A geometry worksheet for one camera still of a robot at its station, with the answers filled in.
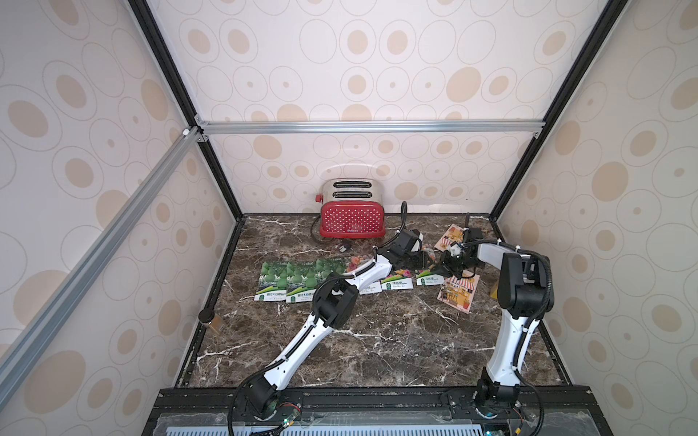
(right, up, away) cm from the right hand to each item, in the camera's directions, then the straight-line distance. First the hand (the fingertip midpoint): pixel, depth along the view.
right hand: (444, 269), depth 102 cm
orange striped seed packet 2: (+4, -8, -6) cm, 10 cm away
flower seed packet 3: (-7, -3, -3) cm, 8 cm away
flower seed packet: (-33, +3, +4) cm, 33 cm away
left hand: (-2, +3, -2) cm, 4 cm away
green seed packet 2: (-53, -4, -3) cm, 54 cm away
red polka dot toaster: (-35, +23, -2) cm, 41 cm away
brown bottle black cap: (-77, -12, -22) cm, 81 cm away
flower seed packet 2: (-17, -4, -4) cm, 18 cm away
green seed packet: (-63, -4, -4) cm, 64 cm away
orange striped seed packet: (+7, +13, +11) cm, 19 cm away
